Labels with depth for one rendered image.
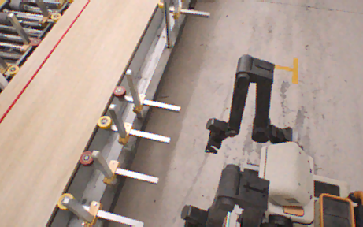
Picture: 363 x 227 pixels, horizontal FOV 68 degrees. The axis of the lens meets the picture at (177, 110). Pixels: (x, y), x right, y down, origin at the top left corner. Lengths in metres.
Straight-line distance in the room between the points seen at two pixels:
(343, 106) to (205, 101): 1.40
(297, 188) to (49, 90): 1.62
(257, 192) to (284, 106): 2.29
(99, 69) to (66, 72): 0.23
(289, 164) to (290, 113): 1.92
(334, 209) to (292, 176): 0.60
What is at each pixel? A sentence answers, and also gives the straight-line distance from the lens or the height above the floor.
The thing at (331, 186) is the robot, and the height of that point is 0.81.
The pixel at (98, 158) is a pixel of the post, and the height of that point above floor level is 1.09.
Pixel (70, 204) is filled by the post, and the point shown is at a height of 1.15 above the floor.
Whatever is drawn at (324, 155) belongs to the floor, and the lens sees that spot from 2.84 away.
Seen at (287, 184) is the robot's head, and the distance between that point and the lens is 1.04.
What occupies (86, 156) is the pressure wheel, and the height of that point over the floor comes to 0.91.
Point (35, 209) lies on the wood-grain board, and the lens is 1.65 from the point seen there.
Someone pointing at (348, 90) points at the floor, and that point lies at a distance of 3.41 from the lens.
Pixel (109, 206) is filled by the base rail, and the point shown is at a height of 0.70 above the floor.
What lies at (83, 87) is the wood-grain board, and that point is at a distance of 1.95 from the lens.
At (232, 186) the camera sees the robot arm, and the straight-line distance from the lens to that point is 0.73.
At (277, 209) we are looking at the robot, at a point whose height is 1.22.
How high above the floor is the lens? 2.31
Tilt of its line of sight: 56 degrees down
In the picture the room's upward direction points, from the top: 3 degrees counter-clockwise
